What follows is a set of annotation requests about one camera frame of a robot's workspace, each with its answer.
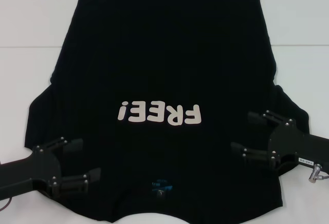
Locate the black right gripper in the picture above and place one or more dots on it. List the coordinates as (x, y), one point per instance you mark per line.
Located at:
(288, 144)

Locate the black shirt with FREE print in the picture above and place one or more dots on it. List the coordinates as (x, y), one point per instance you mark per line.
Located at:
(164, 54)

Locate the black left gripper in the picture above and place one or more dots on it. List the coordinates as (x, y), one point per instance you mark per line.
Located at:
(43, 165)

